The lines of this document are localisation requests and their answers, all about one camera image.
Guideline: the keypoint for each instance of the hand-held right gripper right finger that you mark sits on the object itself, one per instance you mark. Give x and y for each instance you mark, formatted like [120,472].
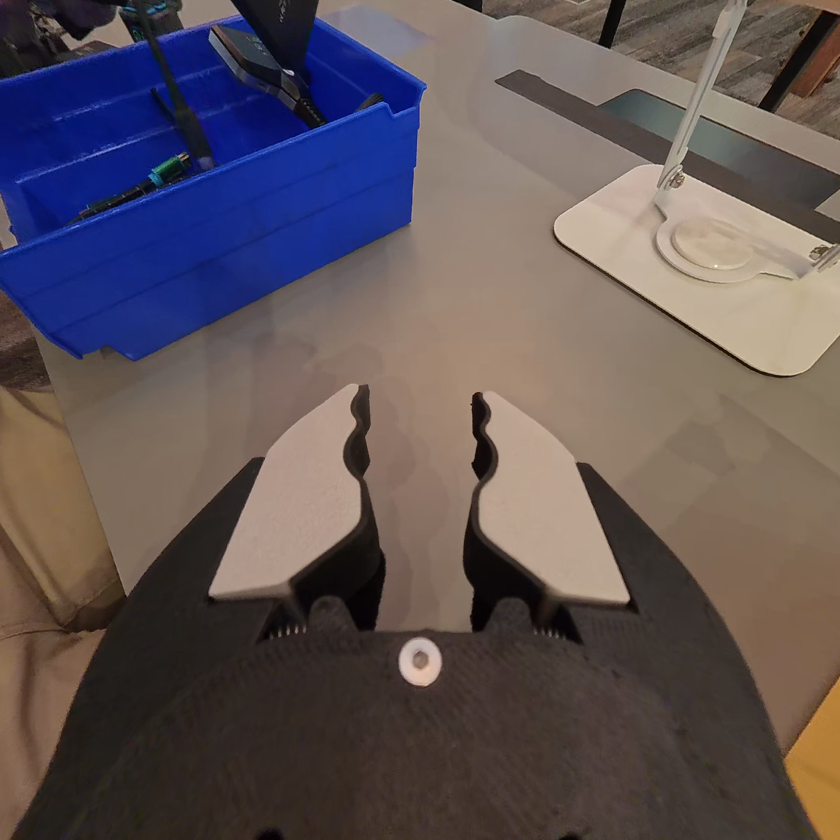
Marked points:
[544,512]

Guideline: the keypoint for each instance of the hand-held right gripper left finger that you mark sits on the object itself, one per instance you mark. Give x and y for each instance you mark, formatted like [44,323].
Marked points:
[295,512]

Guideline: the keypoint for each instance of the blue plastic bin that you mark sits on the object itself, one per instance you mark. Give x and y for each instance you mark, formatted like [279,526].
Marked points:
[229,262]

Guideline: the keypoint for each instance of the black usb hub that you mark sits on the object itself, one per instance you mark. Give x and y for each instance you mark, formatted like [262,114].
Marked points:
[253,62]

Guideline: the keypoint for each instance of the person's beige pants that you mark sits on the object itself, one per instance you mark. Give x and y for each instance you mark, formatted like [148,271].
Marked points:
[39,525]

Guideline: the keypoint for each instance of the yellow board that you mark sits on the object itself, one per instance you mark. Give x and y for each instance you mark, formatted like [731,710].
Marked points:
[817,774]

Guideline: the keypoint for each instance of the black flat divider panel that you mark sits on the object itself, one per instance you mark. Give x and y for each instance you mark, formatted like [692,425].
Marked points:
[275,26]

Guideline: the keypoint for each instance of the black chair leg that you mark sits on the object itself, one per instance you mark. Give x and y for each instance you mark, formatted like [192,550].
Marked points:
[610,23]

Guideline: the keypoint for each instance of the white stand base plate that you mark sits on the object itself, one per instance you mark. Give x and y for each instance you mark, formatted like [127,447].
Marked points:
[722,315]

